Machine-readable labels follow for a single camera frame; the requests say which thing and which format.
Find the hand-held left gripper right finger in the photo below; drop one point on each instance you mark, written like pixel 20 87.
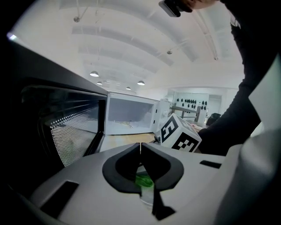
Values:
pixel 193 186

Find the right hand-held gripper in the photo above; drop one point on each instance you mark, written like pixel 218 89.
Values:
pixel 177 136

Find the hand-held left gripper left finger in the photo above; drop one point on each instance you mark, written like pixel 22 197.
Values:
pixel 92 186

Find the green cloth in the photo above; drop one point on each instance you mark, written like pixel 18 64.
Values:
pixel 143 181

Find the person's right forearm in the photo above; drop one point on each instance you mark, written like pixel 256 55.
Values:
pixel 230 123

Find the white microwave oven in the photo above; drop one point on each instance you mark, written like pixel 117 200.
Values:
pixel 131 103

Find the black-windowed microwave door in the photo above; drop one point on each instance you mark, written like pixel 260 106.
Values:
pixel 65 88

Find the metal bar rack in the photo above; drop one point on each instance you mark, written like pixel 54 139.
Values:
pixel 186 111

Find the black office chair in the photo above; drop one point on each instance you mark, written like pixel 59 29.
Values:
pixel 214 119

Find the round ceiling fixture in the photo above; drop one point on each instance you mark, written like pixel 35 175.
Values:
pixel 169 52
pixel 76 19

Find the person's black-clothed torso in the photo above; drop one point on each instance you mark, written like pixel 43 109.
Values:
pixel 252 44

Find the black phone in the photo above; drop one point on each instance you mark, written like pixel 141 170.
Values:
pixel 170 7

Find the row of black wall items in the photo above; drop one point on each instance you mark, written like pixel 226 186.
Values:
pixel 193 101

